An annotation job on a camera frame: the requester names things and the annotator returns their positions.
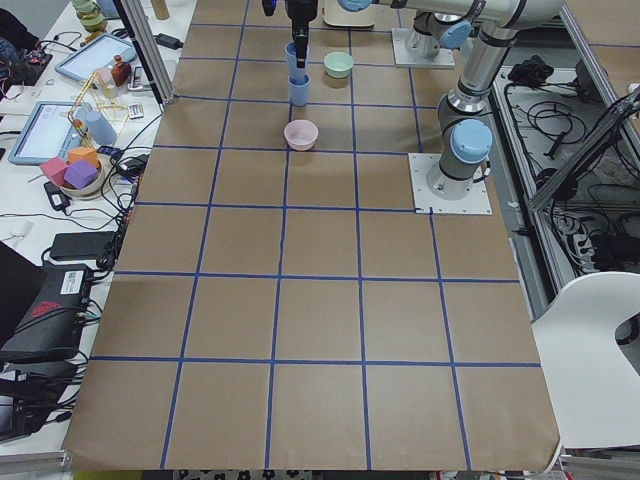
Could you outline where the mint green bowl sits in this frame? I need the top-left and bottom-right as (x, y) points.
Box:
(323, 51), (354, 79)

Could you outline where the aluminium frame post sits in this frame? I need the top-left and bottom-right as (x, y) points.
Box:
(114, 0), (175, 105)

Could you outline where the blue cup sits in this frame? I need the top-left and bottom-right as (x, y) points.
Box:
(284, 41), (309, 85)

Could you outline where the tablet in blue case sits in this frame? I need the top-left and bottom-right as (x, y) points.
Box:
(55, 33), (137, 81)
(8, 101), (81, 165)

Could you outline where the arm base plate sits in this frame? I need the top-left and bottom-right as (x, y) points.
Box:
(408, 153), (492, 215)
(392, 28), (455, 69)

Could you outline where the brown glass bottle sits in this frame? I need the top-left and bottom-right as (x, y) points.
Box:
(111, 55), (132, 87)

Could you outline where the blue cup near arm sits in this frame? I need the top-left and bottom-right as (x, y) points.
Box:
(288, 74), (311, 107)

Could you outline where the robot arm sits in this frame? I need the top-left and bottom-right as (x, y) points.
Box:
(383, 1), (564, 197)
(405, 10), (472, 58)

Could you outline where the white chair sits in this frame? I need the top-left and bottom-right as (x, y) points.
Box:
(532, 272), (639, 449)

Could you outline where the black power brick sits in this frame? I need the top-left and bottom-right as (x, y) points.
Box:
(49, 231), (115, 261)

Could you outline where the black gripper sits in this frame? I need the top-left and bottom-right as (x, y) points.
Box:
(285, 0), (318, 68)

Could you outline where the black laptop with red logo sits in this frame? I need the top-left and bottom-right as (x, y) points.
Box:
(1, 244), (91, 364)

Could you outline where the pink bowl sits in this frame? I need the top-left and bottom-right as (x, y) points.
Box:
(283, 119), (319, 151)

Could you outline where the bowl of coloured blocks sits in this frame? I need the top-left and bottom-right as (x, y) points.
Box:
(40, 146), (106, 199)

